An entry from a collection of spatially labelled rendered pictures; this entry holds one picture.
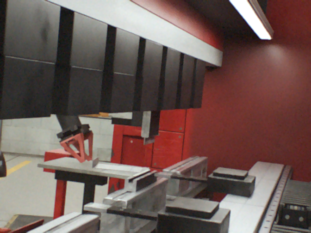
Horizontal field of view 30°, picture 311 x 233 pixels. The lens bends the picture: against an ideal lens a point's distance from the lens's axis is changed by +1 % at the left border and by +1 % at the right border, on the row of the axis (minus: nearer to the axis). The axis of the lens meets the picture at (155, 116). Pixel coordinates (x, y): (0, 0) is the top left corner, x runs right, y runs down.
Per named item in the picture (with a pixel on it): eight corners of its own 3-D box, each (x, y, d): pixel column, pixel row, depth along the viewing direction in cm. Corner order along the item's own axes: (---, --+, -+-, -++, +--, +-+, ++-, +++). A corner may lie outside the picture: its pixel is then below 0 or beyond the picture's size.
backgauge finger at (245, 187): (161, 176, 160) (162, 159, 159) (254, 190, 153) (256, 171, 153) (149, 182, 148) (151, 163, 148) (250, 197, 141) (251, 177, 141)
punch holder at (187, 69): (164, 106, 184) (169, 55, 183) (189, 108, 182) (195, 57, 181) (151, 106, 170) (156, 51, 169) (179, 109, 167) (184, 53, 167)
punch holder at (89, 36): (57, 109, 107) (65, 21, 106) (100, 114, 105) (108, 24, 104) (17, 110, 93) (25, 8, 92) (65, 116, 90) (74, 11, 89)
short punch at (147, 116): (150, 141, 160) (153, 107, 159) (157, 142, 159) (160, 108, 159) (140, 144, 150) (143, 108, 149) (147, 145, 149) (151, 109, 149)
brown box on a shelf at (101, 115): (79, 114, 418) (80, 97, 418) (114, 117, 418) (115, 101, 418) (73, 116, 389) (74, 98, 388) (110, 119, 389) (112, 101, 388)
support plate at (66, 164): (65, 160, 171) (65, 156, 171) (149, 171, 164) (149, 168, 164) (37, 167, 154) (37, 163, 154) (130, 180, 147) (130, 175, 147)
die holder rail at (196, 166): (191, 178, 234) (193, 155, 233) (205, 180, 232) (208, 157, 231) (159, 198, 185) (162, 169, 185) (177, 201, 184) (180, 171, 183)
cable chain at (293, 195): (286, 193, 143) (287, 177, 143) (310, 196, 142) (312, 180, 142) (277, 223, 107) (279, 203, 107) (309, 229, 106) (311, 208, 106)
